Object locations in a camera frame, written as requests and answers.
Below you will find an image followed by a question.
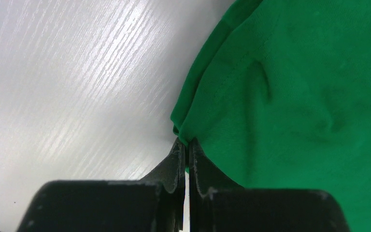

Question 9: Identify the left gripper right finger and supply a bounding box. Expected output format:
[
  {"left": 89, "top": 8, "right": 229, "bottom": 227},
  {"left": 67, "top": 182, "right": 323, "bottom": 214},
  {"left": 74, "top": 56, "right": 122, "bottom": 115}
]
[{"left": 188, "top": 139, "right": 350, "bottom": 232}]

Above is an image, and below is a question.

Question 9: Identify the green t-shirt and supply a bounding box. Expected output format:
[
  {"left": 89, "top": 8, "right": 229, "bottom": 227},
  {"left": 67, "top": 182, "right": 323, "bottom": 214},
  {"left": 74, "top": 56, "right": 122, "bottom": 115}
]
[{"left": 171, "top": 0, "right": 371, "bottom": 232}]

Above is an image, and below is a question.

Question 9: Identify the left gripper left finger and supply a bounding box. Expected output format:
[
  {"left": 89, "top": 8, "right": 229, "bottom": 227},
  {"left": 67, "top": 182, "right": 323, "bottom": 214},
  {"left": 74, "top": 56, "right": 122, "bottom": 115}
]
[{"left": 18, "top": 140, "right": 186, "bottom": 232}]

